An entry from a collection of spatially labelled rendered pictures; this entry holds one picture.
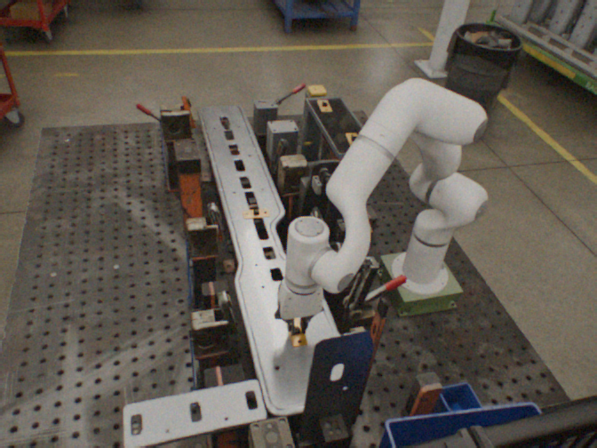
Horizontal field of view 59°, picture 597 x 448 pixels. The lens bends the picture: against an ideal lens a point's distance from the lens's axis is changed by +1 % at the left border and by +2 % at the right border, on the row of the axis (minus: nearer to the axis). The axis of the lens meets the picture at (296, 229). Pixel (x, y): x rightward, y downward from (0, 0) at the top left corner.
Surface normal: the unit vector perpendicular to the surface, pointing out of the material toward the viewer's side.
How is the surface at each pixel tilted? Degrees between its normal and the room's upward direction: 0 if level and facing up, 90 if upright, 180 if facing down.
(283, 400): 0
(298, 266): 91
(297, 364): 0
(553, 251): 0
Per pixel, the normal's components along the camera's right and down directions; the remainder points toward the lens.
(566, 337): 0.08, -0.75
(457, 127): 0.08, 0.53
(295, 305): 0.21, 0.66
